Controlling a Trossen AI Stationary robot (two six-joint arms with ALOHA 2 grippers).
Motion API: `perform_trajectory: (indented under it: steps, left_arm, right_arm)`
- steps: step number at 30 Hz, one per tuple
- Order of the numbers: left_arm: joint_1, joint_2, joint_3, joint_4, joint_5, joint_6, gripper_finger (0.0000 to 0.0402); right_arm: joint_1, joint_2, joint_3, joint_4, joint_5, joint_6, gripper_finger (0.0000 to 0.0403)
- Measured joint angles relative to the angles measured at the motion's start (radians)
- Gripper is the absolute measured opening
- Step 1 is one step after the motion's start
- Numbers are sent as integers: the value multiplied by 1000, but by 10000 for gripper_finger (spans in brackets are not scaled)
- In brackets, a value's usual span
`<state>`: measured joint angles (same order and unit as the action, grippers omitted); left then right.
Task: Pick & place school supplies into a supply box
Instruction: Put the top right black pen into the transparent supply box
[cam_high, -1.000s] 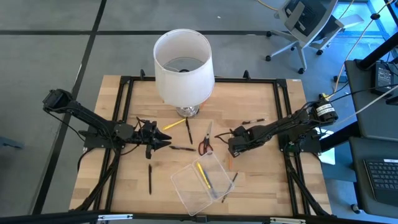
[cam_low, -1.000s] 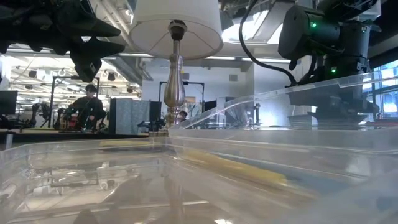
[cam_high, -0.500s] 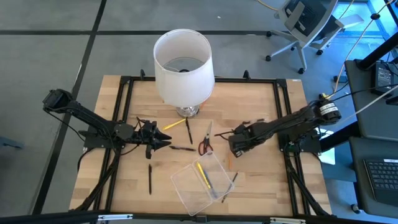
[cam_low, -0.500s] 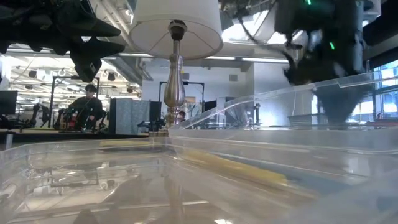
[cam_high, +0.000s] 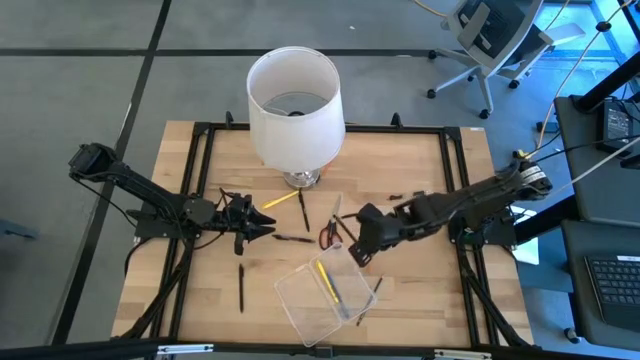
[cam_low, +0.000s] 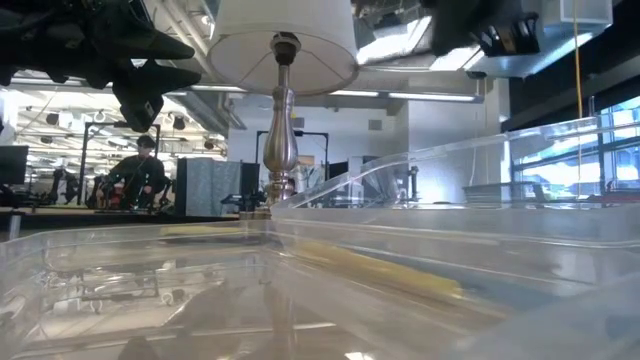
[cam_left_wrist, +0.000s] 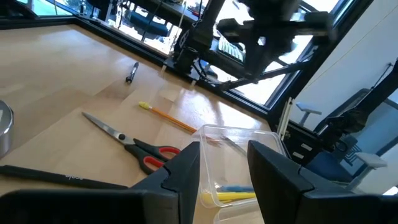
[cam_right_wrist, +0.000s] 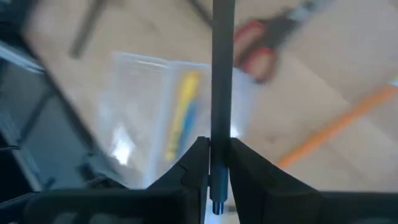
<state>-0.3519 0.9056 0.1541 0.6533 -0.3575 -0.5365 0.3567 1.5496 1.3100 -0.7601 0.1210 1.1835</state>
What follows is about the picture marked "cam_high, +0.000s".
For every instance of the black rig frame bar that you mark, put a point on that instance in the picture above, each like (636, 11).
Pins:
(75, 350)

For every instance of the white shade table lamp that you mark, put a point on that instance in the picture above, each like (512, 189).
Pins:
(300, 140)

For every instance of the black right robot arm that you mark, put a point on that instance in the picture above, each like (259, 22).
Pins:
(480, 197)

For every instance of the dark side desk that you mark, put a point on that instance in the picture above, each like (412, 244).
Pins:
(575, 300)
(590, 200)

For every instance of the black table frame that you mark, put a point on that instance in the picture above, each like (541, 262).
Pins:
(380, 128)

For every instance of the blue pen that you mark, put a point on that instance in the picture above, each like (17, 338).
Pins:
(340, 300)

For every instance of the white paper sheet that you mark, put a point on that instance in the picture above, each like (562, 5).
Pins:
(527, 252)

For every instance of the black keyboard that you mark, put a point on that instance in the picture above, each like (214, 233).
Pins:
(615, 290)

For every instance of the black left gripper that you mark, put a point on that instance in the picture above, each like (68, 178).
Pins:
(237, 217)

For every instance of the white office chair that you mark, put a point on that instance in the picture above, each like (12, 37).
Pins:
(492, 35)

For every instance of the clear plastic supply box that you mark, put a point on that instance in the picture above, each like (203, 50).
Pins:
(300, 300)

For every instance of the black power adapter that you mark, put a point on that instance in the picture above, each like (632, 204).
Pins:
(616, 125)

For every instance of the black pen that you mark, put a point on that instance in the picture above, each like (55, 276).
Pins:
(241, 290)
(303, 210)

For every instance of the grey furniture foot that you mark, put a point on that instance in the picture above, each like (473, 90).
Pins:
(15, 230)

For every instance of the red black scissors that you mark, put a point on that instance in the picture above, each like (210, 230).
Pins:
(336, 210)

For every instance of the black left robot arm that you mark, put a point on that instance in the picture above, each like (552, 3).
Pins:
(145, 187)

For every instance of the yellow pencil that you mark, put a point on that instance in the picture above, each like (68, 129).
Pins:
(327, 281)
(280, 200)

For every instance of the thin dark pencil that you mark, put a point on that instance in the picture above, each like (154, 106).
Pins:
(369, 301)

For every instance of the black desk beam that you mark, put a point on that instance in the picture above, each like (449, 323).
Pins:
(610, 82)
(547, 220)

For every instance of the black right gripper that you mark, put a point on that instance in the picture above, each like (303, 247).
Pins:
(377, 227)

